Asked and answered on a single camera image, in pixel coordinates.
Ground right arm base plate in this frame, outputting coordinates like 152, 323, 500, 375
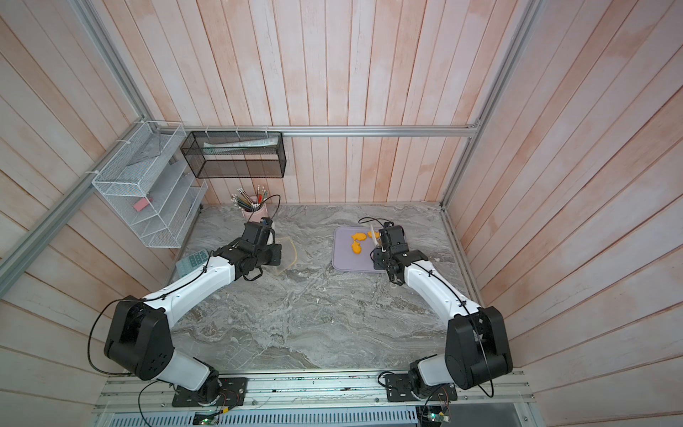
377, 371, 458, 403

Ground aluminium mounting rail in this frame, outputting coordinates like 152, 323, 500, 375
92, 369, 535, 415

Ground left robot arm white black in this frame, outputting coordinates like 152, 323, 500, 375
104, 217, 282, 406

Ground bundle of pencils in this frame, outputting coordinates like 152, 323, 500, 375
231, 185, 269, 214

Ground pink eraser on shelf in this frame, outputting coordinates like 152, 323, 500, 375
133, 197, 150, 213

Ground clear resealable plastic bag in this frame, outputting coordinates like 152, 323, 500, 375
268, 237, 298, 276

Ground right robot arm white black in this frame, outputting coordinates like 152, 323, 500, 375
371, 222, 513, 398

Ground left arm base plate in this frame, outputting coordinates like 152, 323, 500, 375
172, 377, 248, 408

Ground steel tongs with cream tips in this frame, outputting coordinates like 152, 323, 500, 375
368, 231, 383, 251

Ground teal desk calculator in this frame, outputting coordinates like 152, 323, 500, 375
175, 249, 209, 278

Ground pink metal pencil cup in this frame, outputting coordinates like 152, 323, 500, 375
242, 203, 269, 222

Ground white wire mesh shelf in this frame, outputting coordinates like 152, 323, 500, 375
92, 121, 207, 249

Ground lavender plastic tray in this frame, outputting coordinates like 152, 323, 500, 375
332, 225, 383, 273

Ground white papers in basket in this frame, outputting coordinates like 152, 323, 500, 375
202, 137, 279, 155

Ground black mesh wall basket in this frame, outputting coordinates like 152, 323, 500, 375
181, 130, 287, 179

